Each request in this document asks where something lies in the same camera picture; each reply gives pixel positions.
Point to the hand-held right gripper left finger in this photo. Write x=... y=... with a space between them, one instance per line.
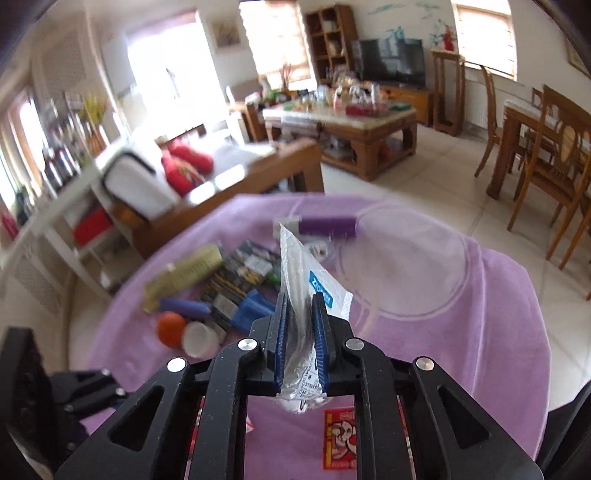
x=281 y=344

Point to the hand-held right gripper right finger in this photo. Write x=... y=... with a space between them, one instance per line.
x=321 y=344

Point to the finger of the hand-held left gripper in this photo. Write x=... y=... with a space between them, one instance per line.
x=99 y=401
x=83 y=379

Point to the blue packet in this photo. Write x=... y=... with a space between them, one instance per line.
x=251 y=309

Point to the small silver packet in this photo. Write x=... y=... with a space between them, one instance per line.
x=222 y=308

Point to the clear plastic bag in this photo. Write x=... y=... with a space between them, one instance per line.
x=295 y=267

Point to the black and yellow packet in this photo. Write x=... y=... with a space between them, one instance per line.
x=244 y=272

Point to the white cup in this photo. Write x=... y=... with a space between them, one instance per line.
x=198 y=339

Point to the red printed packet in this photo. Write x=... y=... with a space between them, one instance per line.
x=339 y=434

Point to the orange ball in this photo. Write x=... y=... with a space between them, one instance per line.
x=171 y=330

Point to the blue tube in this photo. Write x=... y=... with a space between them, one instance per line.
x=184 y=308

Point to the gold packet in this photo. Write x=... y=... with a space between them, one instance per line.
x=184 y=277

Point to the purple tube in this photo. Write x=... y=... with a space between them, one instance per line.
x=328 y=226

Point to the purple tablecloth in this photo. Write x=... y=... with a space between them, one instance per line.
x=415 y=300

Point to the red box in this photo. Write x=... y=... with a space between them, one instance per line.
x=92 y=227

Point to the wooden sofa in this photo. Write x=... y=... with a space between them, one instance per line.
x=277 y=166

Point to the white shelf unit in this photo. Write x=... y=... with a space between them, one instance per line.
x=69 y=196

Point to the red cushion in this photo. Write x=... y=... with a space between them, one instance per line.
x=194 y=154
x=178 y=177

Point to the wooden coffee table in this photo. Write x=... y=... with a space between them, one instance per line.
x=369 y=134

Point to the row of bottles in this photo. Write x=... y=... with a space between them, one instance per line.
x=64 y=147

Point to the cluster of glass jars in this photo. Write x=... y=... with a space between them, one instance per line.
x=341 y=94

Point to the wooden television cabinet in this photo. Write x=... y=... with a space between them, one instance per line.
x=415 y=104

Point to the yellow artificial flowers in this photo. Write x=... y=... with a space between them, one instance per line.
x=94 y=108

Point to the wooden dining chair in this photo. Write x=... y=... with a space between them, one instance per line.
x=587 y=249
x=554 y=120
x=489 y=92

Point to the black television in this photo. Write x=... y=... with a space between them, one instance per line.
x=392 y=62

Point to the wooden bookshelf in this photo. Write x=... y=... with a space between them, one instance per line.
x=330 y=46

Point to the window with blind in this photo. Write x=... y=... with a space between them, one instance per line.
x=277 y=41
x=485 y=37

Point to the tall wooden stand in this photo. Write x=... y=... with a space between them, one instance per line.
x=448 y=57

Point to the red flower vase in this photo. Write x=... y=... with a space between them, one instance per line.
x=449 y=39

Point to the framed flower painting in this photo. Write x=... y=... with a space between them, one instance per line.
x=579 y=60

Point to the small wall picture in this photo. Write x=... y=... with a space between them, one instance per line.
x=226 y=34

